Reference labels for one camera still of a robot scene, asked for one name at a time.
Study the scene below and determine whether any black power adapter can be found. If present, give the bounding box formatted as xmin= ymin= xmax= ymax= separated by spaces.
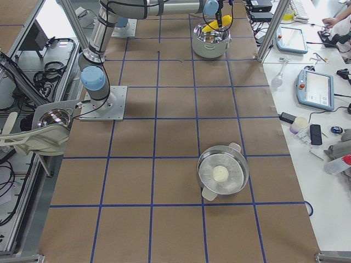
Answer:
xmin=279 ymin=112 xmax=297 ymax=124

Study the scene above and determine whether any black monitor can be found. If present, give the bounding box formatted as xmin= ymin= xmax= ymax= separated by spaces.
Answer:
xmin=19 ymin=20 xmax=49 ymax=59

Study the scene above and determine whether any steel steamer pot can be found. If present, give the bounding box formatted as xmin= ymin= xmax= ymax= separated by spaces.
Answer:
xmin=197 ymin=142 xmax=249 ymax=201

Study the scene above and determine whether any pale green steel pot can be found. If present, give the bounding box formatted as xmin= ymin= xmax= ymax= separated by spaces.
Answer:
xmin=192 ymin=22 xmax=231 ymax=59

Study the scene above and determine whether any white purple cup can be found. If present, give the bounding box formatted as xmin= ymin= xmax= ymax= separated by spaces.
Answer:
xmin=290 ymin=117 xmax=309 ymax=134

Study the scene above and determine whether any person hand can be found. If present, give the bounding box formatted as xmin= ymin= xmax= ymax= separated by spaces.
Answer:
xmin=322 ymin=18 xmax=338 ymax=28

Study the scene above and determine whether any near teach pendant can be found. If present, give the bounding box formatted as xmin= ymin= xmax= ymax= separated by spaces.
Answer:
xmin=296 ymin=69 xmax=335 ymax=111

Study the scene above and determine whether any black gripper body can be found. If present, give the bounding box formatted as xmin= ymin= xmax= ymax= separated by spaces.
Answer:
xmin=219 ymin=0 xmax=234 ymax=7

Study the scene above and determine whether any right aluminium frame post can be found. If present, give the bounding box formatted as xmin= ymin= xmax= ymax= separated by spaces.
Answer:
xmin=257 ymin=0 xmax=290 ymax=62

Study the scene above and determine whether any steel bowl on tray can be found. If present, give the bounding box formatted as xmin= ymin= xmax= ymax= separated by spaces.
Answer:
xmin=37 ymin=108 xmax=71 ymax=128

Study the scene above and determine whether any white steamed bun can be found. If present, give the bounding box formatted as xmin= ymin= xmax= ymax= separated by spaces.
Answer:
xmin=212 ymin=165 xmax=229 ymax=182

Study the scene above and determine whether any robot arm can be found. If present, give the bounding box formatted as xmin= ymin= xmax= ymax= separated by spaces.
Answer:
xmin=78 ymin=1 xmax=233 ymax=110

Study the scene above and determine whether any far teach pendant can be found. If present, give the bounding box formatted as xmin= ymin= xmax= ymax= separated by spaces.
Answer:
xmin=275 ymin=26 xmax=308 ymax=54

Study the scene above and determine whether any black smartphone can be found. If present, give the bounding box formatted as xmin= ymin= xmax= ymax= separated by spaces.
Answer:
xmin=310 ymin=124 xmax=322 ymax=146

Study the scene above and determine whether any teach pendant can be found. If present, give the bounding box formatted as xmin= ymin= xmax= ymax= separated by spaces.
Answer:
xmin=275 ymin=26 xmax=308 ymax=54
xmin=296 ymin=69 xmax=335 ymax=111

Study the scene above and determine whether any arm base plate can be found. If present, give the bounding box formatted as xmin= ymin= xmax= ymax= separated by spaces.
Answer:
xmin=78 ymin=85 xmax=127 ymax=121

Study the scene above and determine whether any yellow corn cob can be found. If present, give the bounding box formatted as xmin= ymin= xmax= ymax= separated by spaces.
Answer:
xmin=202 ymin=15 xmax=233 ymax=32

